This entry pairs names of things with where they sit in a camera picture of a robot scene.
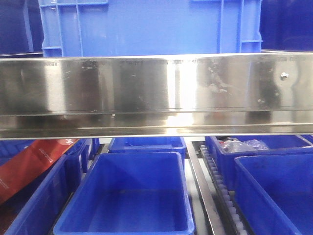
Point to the stainless steel shelf beam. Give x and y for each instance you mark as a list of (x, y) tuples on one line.
[(165, 95)]

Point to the blue bin centre back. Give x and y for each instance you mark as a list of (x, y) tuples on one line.
[(147, 144)]

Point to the blue bin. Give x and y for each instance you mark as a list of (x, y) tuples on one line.
[(147, 144), (34, 209), (278, 145), (130, 194), (275, 193)]

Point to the blue bin right back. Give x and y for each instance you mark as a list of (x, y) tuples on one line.
[(278, 145)]

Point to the blue bin centre front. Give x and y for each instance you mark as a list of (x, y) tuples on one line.
[(130, 194)]

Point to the blue crate on upper shelf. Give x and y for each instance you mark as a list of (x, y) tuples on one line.
[(91, 28)]

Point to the shelf bolt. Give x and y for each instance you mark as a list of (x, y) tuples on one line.
[(284, 76)]

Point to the blue bin right front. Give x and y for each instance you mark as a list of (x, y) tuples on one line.
[(275, 193)]

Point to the blue bin left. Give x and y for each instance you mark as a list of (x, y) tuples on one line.
[(34, 209)]

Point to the clear plastic bags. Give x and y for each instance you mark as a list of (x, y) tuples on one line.
[(234, 145)]

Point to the white roller track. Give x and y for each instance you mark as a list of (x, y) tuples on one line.
[(228, 206)]

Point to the red package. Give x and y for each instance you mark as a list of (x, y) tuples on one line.
[(26, 166)]

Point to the steel divider rail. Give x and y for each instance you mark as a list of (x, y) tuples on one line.
[(209, 211)]

